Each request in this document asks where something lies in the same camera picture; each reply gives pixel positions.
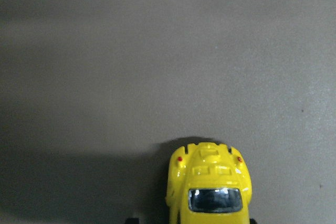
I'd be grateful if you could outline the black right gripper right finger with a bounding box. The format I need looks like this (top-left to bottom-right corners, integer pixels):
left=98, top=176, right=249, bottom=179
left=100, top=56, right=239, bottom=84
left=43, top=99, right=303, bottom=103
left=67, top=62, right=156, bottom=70
left=250, top=218, right=257, bottom=224

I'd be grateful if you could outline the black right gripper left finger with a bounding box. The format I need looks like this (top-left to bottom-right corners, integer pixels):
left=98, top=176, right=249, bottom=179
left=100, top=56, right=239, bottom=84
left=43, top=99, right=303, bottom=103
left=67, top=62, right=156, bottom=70
left=125, top=217, right=140, bottom=224

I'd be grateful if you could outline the yellow beetle toy car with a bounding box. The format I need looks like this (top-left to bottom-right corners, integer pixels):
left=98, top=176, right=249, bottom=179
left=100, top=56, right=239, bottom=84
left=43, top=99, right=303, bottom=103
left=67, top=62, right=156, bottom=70
left=165, top=142, right=253, bottom=224

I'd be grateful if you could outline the brown paper table cover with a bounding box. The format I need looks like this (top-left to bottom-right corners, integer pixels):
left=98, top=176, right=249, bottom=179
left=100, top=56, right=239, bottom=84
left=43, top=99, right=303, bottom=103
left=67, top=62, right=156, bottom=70
left=1, top=0, right=335, bottom=223

